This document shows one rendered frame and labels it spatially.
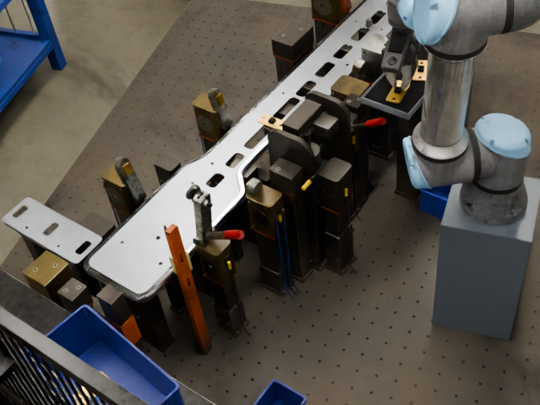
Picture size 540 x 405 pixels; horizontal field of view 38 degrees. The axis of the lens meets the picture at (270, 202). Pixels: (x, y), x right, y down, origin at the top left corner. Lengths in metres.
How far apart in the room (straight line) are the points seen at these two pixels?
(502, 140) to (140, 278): 0.89
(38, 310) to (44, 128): 2.22
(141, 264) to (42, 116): 2.25
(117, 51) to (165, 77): 1.46
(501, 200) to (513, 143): 0.16
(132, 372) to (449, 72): 0.90
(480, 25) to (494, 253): 0.65
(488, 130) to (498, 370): 0.67
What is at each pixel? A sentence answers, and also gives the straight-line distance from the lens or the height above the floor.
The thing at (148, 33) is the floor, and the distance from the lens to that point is 4.49.
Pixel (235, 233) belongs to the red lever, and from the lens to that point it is 1.77.
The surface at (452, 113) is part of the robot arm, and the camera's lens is 1.56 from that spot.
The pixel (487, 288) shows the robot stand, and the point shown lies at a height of 0.90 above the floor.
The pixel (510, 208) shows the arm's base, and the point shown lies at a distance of 1.83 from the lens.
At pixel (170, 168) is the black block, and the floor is 0.99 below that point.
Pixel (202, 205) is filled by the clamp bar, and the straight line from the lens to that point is 1.76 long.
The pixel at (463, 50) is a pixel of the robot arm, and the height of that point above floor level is 1.63.
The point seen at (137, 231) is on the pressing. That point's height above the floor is 1.00.
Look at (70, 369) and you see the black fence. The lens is 1.15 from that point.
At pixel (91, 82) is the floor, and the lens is 4.24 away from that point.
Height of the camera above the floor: 2.47
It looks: 47 degrees down
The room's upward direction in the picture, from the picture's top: 8 degrees counter-clockwise
